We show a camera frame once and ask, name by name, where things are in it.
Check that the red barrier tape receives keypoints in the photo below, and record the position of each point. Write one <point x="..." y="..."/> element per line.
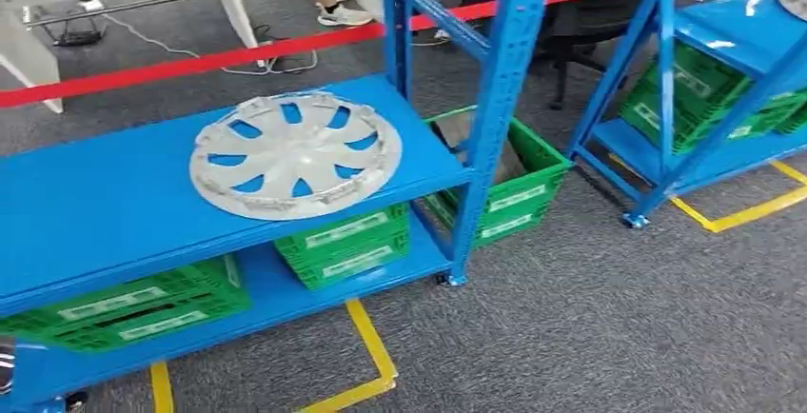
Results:
<point x="189" y="64"/>

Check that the white power strip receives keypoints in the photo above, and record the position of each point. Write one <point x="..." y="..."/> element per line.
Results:
<point x="91" y="3"/>

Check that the blue steel shelf rack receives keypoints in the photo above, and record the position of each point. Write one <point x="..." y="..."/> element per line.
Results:
<point x="630" y="145"/>
<point x="94" y="208"/>

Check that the black office chair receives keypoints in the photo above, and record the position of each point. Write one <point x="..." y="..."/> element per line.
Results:
<point x="586" y="13"/>

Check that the open green plastic crate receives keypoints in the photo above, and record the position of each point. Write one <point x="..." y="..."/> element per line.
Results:
<point x="558" y="177"/>

